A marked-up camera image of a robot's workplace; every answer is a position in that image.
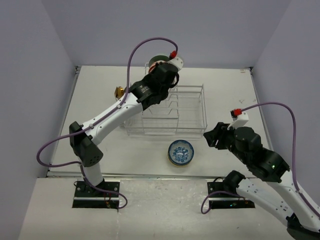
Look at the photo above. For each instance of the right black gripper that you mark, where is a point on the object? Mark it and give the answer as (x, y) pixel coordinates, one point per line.
(212, 136)

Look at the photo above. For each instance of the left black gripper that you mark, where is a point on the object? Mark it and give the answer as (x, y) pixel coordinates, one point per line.
(157, 63)

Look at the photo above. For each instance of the blue floral bowl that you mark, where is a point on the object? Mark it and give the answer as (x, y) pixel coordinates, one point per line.
(180, 151)

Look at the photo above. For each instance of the yellow teal patterned bowl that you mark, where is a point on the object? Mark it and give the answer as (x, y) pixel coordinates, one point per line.
(177, 164)

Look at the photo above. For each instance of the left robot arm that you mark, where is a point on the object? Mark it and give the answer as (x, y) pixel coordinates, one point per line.
(85, 138)

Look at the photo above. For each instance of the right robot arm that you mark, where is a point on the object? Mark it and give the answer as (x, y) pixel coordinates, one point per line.
(301, 219)

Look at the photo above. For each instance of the red pink patterned bowl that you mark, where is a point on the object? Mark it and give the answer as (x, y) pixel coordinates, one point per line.
(151, 68)

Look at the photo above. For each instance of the dark green bowl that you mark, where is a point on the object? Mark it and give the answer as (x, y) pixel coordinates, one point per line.
(159, 57)

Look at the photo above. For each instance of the gold spoon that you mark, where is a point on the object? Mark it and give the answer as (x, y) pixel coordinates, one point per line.
(119, 92)

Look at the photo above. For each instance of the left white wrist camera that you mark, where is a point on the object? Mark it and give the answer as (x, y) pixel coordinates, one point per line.
(176, 60)

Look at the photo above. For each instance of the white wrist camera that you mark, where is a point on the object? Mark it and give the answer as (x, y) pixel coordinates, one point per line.
(176, 60)
(239, 117)

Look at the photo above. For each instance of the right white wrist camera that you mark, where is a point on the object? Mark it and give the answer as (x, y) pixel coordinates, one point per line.
(239, 117)

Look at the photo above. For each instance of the white wire dish rack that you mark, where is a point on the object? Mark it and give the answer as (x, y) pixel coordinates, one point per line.
(181, 115)

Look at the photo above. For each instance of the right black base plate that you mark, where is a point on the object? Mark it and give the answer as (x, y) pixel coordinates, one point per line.
(225, 201)

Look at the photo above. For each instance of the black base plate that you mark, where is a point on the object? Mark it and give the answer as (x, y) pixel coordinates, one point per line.
(85, 197)
(225, 201)

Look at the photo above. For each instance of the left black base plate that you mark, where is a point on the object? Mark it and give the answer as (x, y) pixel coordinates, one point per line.
(85, 197)

